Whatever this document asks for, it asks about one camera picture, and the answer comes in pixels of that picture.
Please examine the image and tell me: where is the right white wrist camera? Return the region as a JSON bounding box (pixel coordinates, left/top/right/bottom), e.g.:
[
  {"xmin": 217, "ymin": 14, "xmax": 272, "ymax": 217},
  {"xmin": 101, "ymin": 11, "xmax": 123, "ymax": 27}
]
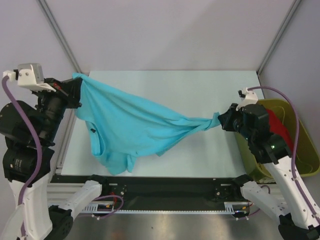
[{"xmin": 236, "ymin": 87, "xmax": 258, "ymax": 111}]

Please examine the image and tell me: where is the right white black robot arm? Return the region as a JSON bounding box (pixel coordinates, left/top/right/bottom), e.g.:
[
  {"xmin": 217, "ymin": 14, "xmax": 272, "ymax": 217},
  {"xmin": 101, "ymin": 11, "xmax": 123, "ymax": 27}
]
[{"xmin": 218, "ymin": 103, "xmax": 320, "ymax": 240}]

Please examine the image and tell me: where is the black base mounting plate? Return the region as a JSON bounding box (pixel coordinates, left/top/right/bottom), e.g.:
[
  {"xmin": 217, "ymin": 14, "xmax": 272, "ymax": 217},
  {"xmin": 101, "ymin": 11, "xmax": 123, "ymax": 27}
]
[{"xmin": 49, "ymin": 174, "xmax": 262, "ymax": 211}]

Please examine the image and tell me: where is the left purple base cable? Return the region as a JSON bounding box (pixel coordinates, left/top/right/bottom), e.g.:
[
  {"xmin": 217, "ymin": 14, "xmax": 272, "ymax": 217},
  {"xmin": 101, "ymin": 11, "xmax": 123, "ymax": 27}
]
[{"xmin": 92, "ymin": 195, "xmax": 125, "ymax": 221}]

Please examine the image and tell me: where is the olive green plastic bin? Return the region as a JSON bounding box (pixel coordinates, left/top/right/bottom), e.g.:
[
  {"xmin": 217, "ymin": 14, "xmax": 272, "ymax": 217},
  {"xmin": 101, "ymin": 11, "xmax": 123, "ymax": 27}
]
[{"xmin": 234, "ymin": 98, "xmax": 320, "ymax": 184}]

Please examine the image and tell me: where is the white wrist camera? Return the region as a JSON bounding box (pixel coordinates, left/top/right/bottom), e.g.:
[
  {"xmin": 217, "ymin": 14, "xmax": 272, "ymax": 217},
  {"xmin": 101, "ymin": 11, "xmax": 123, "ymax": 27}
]
[
  {"xmin": 236, "ymin": 87, "xmax": 258, "ymax": 111},
  {"xmin": 3, "ymin": 63, "xmax": 57, "ymax": 92}
]

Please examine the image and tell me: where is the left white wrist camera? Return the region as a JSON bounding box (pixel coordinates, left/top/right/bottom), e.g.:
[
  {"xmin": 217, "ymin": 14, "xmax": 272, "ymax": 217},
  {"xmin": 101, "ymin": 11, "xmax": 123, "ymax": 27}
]
[{"xmin": 3, "ymin": 63, "xmax": 57, "ymax": 92}]

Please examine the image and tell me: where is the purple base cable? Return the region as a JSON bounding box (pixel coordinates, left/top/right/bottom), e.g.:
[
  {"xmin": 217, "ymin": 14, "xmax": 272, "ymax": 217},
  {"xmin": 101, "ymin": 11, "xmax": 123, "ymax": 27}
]
[
  {"xmin": 92, "ymin": 195, "xmax": 125, "ymax": 221},
  {"xmin": 234, "ymin": 184, "xmax": 272, "ymax": 221}
]

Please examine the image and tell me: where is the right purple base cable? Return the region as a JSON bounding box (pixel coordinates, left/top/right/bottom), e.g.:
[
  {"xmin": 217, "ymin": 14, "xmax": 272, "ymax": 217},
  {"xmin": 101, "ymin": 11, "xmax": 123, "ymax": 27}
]
[{"xmin": 234, "ymin": 184, "xmax": 272, "ymax": 221}]

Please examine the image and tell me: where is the turquoise t shirt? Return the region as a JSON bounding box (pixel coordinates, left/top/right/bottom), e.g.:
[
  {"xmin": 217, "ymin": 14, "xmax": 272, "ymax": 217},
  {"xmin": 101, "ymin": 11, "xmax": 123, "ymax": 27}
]
[{"xmin": 72, "ymin": 73, "xmax": 220, "ymax": 175}]

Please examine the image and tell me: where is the right aluminium frame post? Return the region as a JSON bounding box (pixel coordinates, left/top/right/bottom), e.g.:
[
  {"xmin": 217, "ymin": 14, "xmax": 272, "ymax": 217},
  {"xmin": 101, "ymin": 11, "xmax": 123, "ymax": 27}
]
[{"xmin": 256, "ymin": 0, "xmax": 303, "ymax": 78}]

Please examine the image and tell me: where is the white slotted cable duct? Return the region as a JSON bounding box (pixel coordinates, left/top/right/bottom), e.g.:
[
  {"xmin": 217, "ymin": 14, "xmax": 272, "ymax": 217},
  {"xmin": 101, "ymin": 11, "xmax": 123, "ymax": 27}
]
[{"xmin": 81, "ymin": 202, "xmax": 249, "ymax": 216}]

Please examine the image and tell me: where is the left aluminium frame post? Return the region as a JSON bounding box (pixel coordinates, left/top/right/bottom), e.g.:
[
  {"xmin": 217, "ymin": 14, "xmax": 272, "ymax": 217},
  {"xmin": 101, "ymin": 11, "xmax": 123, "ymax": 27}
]
[{"xmin": 35, "ymin": 0, "xmax": 83, "ymax": 73}]

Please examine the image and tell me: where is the aluminium front rail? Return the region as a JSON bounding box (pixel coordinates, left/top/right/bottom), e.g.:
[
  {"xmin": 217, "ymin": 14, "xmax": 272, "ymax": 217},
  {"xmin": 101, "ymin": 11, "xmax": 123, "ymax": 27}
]
[{"xmin": 47, "ymin": 183, "xmax": 286, "ymax": 203}]

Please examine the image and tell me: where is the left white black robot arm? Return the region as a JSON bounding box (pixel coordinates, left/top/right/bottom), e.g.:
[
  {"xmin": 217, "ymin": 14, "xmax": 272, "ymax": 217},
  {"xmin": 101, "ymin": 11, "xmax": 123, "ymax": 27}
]
[{"xmin": 0, "ymin": 76, "xmax": 111, "ymax": 240}]

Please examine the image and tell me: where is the aluminium frame post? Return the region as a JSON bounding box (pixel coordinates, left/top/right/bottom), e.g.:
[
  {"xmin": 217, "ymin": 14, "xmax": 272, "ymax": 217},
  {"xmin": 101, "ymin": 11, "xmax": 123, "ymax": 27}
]
[
  {"xmin": 256, "ymin": 0, "xmax": 303, "ymax": 78},
  {"xmin": 35, "ymin": 0, "xmax": 83, "ymax": 73}
]

